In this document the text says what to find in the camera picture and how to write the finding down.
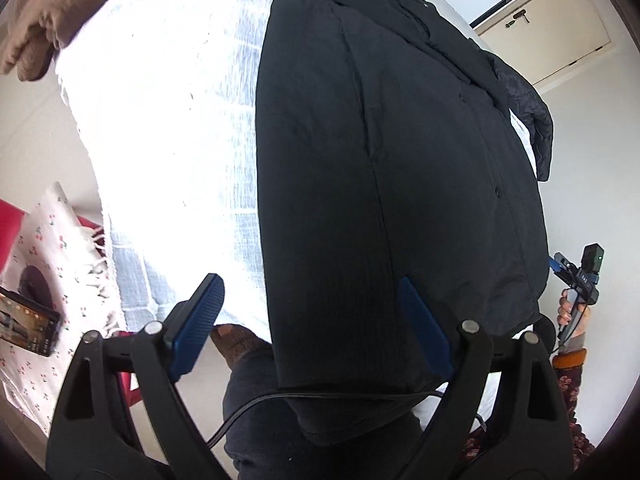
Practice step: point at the white lattice bedspread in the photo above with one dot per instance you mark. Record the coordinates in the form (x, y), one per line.
(175, 135)

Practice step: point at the black quilted jacket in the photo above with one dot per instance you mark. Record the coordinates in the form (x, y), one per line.
(530, 105)

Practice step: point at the person's right hand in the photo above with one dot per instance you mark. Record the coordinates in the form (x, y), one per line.
(565, 307)

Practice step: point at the brown fuzzy slipper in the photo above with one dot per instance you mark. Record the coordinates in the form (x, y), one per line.
(237, 342)

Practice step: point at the black smartphone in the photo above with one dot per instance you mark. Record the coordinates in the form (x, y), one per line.
(25, 320)

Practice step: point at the cream door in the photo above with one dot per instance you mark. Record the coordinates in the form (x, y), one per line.
(560, 30)

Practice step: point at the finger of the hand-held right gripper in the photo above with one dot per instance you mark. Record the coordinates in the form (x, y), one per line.
(566, 263)
(555, 263)

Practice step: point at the person's dark trousers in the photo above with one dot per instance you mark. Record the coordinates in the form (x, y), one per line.
(265, 435)

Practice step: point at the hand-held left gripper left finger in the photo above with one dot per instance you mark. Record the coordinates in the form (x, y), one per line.
(197, 325)

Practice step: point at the dark purple object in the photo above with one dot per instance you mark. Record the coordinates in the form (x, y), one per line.
(35, 285)

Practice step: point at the person's right forearm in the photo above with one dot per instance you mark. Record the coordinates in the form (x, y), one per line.
(570, 357)

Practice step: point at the cherry print cloth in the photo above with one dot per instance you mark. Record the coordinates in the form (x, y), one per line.
(55, 240)

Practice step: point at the person's floral garment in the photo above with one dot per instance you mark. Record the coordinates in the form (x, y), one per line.
(570, 400)

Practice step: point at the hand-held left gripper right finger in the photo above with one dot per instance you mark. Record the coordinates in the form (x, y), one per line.
(425, 330)

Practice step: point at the large black coat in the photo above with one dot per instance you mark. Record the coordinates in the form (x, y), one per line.
(375, 185)

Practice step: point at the brown knit garment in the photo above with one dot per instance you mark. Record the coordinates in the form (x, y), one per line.
(75, 0)

